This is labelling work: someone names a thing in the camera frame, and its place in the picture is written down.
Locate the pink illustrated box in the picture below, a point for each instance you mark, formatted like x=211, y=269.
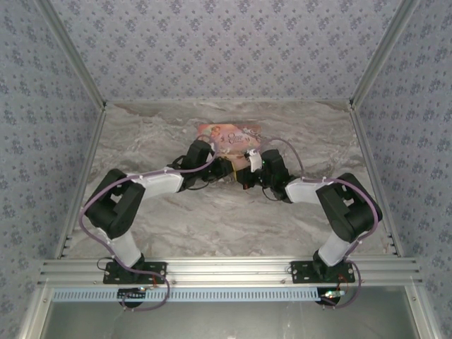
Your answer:
x=233, y=137

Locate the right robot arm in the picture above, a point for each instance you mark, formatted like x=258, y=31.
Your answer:
x=349, y=208

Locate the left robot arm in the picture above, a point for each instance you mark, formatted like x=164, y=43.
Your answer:
x=116, y=208

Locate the grey metal lower panel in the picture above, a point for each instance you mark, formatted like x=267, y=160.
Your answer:
x=226, y=321

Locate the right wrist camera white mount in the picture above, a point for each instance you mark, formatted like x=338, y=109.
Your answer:
x=253, y=160

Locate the aluminium mounting rail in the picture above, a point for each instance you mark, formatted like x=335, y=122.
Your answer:
x=226, y=272

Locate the aluminium side rail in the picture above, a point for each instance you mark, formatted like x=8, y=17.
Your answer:
x=90, y=155
x=370, y=155

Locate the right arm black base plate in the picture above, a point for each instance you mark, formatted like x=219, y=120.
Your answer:
x=303, y=273

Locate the black controller board bracket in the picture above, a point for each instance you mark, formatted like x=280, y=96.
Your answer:
x=123, y=294
x=323, y=298

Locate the aluminium frame post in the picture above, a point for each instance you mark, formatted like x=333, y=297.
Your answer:
x=70, y=53
x=383, y=53

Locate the aluminium frame leg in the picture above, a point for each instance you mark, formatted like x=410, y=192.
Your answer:
x=422, y=314
x=33, y=314

